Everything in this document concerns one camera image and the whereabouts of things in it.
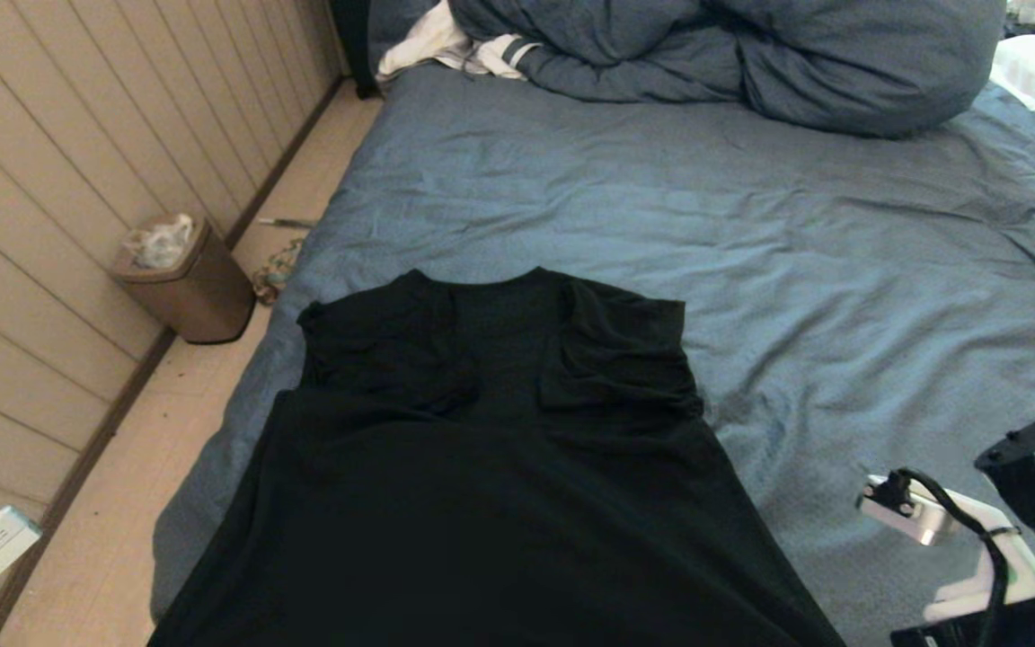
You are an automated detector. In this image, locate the black printed t-shirt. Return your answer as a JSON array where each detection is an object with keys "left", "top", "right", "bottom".
[{"left": 147, "top": 267, "right": 846, "bottom": 647}]

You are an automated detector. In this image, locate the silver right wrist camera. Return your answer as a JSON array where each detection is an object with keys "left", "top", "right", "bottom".
[{"left": 857, "top": 474, "right": 1035, "bottom": 623}]

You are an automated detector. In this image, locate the clear plastic bin bag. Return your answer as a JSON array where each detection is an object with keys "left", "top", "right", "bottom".
[{"left": 122, "top": 214, "right": 195, "bottom": 270}]

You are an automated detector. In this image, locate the white striped garment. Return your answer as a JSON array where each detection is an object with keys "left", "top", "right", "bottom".
[{"left": 377, "top": 0, "right": 541, "bottom": 84}]

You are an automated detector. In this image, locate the black bedside furniture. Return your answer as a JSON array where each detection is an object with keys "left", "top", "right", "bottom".
[{"left": 329, "top": 0, "right": 381, "bottom": 100}]

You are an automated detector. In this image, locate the blue bunched duvet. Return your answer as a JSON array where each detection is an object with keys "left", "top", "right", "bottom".
[{"left": 446, "top": 0, "right": 1005, "bottom": 140}]

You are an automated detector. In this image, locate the colourful rope toy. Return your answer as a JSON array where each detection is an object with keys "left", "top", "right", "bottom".
[{"left": 252, "top": 237, "right": 305, "bottom": 306}]

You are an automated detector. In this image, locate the bed with blue sheet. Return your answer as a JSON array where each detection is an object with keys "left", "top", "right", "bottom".
[{"left": 151, "top": 63, "right": 1035, "bottom": 647}]

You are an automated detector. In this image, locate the brown trash bin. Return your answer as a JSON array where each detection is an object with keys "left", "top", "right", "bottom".
[{"left": 111, "top": 214, "right": 257, "bottom": 345}]

